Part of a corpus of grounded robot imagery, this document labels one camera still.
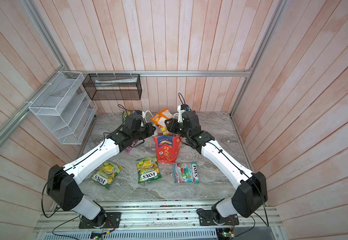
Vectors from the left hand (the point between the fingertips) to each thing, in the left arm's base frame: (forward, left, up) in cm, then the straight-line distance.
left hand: (157, 130), depth 80 cm
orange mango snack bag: (+3, -2, +5) cm, 7 cm away
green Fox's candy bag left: (-16, +30, -21) cm, 40 cm away
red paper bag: (-5, -6, -8) cm, 11 cm away
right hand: (+1, -5, +6) cm, 8 cm away
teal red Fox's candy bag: (-15, -17, -21) cm, 31 cm away
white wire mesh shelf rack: (+9, +48, +10) cm, 49 cm away
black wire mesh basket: (+39, +33, +1) cm, 51 cm away
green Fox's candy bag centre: (-13, +6, -21) cm, 26 cm away
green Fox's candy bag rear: (+32, +30, -21) cm, 49 cm away
